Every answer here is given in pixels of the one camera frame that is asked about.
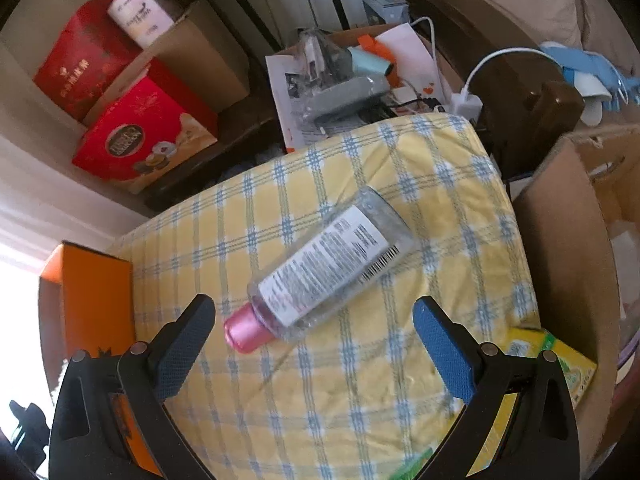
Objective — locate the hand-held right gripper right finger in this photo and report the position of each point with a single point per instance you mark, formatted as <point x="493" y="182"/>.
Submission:
<point x="445" y="355"/>

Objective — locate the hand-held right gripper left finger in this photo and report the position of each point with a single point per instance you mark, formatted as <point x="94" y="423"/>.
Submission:
<point x="180" y="355"/>

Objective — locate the clear bottle with pink cap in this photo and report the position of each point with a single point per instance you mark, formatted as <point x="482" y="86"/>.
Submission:
<point x="325" y="265"/>

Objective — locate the green packet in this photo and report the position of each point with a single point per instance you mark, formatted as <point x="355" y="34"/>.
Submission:
<point x="410" y="465"/>

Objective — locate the orange box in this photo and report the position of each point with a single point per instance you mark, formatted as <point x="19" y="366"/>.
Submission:
<point x="85" y="270"/>

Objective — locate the large open cardboard box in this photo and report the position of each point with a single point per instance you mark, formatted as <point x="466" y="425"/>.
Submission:
<point x="560" y="240"/>

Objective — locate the yellow checked cloth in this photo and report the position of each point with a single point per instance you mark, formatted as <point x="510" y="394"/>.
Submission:
<point x="350" y="170"/>

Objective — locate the red gift box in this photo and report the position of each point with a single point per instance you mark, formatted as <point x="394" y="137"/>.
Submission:
<point x="75" y="65"/>
<point x="140" y="125"/>

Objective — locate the cluttered cardboard box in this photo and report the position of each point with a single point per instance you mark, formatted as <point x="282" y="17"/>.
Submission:
<point x="350" y="110"/>

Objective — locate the grey plastic device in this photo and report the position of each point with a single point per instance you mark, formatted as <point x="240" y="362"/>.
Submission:
<point x="345" y="97"/>

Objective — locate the white cup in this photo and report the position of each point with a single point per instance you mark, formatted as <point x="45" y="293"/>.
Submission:
<point x="592" y="105"/>

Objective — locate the brown cardboard box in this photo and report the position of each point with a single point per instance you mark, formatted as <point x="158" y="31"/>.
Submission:
<point x="210" y="60"/>

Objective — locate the teal roll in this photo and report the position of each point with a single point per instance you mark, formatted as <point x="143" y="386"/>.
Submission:
<point x="372" y="62"/>

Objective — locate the white paper sheet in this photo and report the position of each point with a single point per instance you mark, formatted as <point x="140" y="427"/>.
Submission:
<point x="410" y="55"/>

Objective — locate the red gift box upper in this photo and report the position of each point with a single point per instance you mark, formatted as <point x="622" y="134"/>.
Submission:
<point x="75" y="65"/>

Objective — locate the blue face masks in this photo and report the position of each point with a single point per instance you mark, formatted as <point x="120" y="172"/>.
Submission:
<point x="595" y="67"/>

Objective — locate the clear plastic package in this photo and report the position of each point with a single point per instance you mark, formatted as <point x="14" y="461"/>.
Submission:
<point x="320" y="55"/>

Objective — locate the pink white carton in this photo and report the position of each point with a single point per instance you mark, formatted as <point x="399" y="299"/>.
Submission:
<point x="140" y="15"/>

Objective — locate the blue and white carton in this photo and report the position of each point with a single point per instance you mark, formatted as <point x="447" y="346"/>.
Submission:
<point x="382" y="5"/>

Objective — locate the dark wooden bed frame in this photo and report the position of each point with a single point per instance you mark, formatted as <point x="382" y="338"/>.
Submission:
<point x="535" y="110"/>

